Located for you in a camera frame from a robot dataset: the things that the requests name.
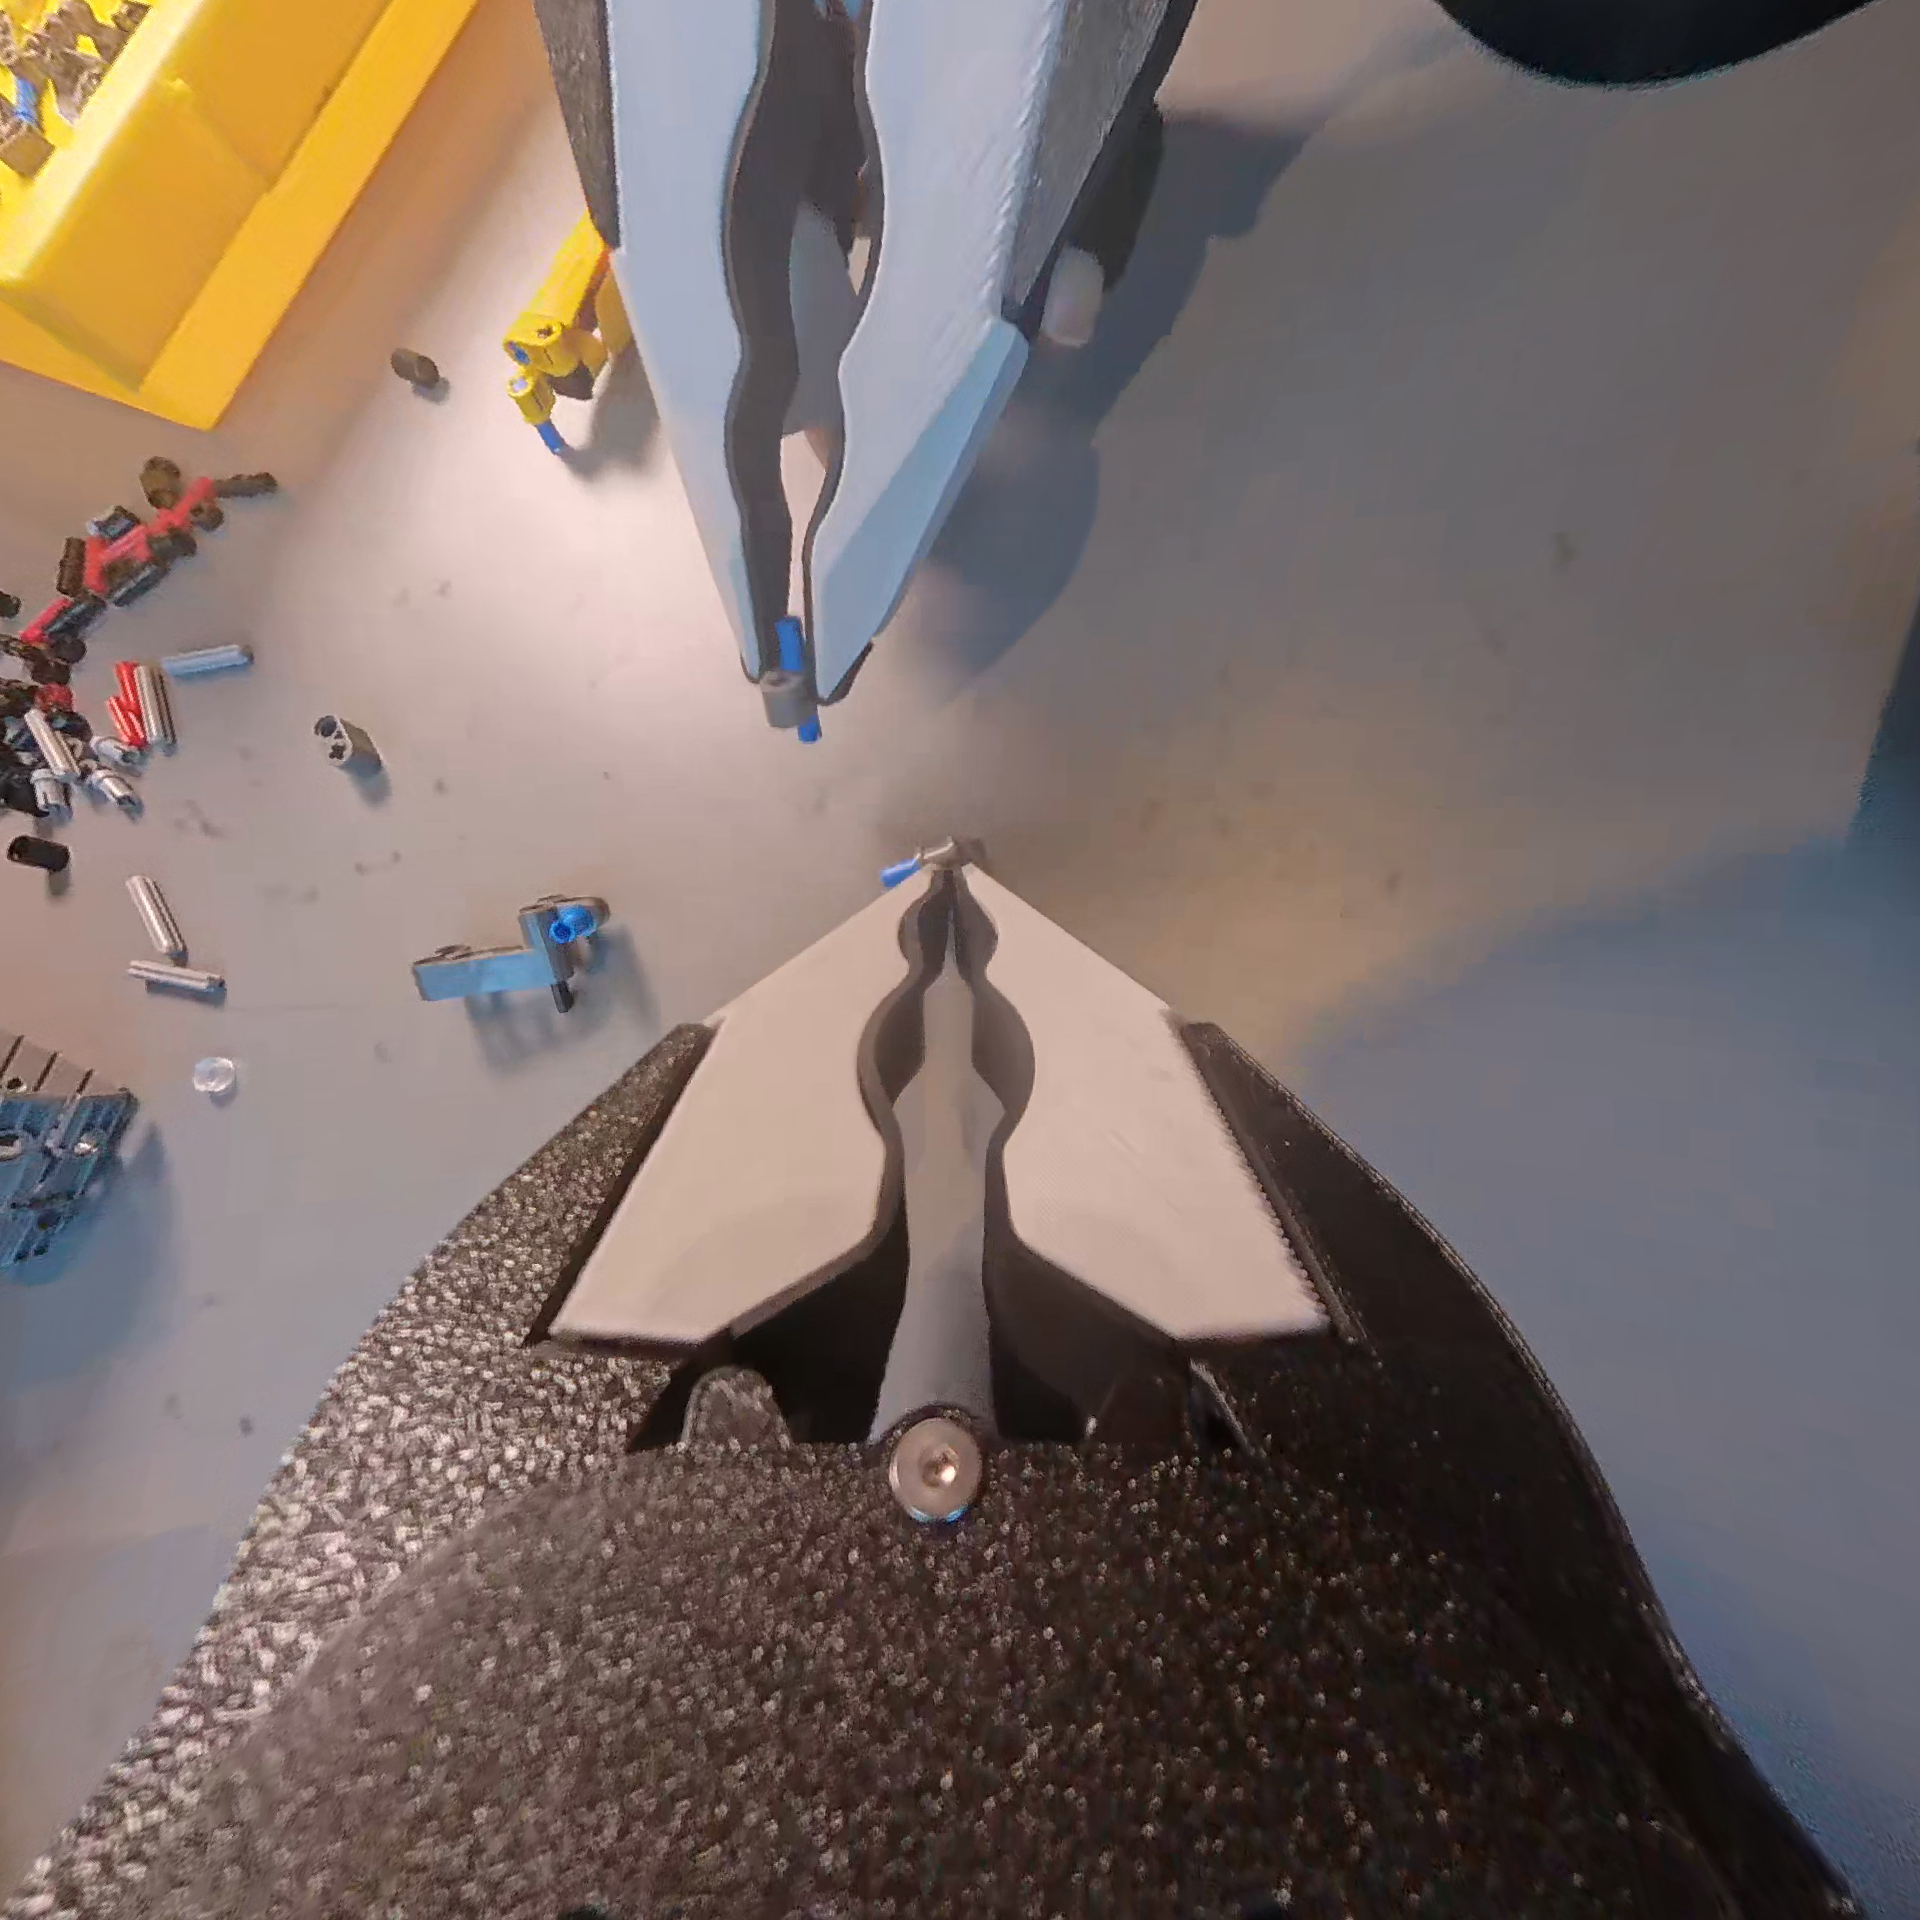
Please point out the yellow parts bin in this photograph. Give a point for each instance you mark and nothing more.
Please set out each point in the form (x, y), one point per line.
(181, 226)

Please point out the black pin connector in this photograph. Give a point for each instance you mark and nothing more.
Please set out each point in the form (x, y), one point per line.
(416, 370)

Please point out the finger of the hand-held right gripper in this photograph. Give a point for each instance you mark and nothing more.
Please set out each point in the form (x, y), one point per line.
(931, 301)
(675, 226)

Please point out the grey connector with blue pin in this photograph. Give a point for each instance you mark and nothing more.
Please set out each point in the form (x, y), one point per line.
(943, 855)

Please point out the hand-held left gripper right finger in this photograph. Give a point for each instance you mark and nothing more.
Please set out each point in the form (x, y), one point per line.
(1154, 1186)

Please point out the blue axle pin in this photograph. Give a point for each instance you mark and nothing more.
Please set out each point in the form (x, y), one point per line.
(787, 639)

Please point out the pile of small connector pins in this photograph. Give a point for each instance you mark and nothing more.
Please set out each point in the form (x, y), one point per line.
(106, 600)

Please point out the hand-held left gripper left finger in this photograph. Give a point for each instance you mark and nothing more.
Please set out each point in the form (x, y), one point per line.
(720, 1186)

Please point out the clear round stud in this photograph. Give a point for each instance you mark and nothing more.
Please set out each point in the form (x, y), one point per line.
(215, 1075)

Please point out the yellow tracked brick bulldozer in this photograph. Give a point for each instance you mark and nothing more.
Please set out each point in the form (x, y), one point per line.
(54, 1155)

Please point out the grey desk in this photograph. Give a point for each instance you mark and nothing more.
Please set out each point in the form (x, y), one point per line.
(1350, 600)

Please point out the grey bent beam assembly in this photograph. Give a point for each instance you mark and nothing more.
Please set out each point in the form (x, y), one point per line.
(481, 975)

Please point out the heap of assorted brick parts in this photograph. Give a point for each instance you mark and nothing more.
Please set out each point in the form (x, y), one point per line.
(61, 77)

